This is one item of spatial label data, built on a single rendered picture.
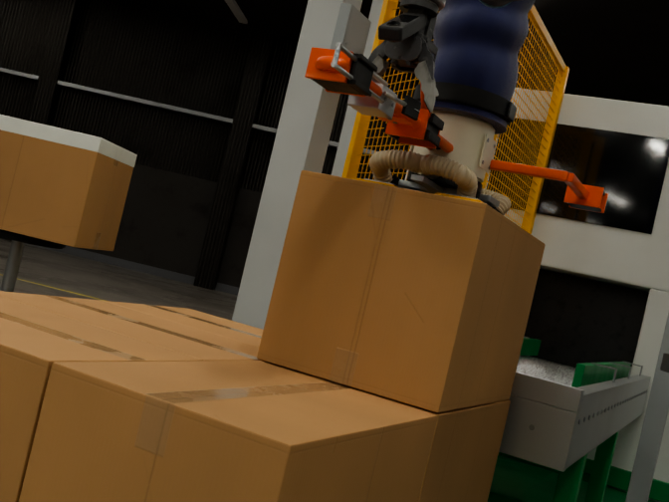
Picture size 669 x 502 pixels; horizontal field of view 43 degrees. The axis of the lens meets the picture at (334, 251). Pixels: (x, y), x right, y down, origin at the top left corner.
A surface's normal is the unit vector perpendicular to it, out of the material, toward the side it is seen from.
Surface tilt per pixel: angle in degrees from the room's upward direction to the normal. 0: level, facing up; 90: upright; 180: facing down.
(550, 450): 90
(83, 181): 90
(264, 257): 90
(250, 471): 90
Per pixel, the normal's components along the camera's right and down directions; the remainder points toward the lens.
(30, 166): -0.08, -0.04
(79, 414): -0.41, -0.11
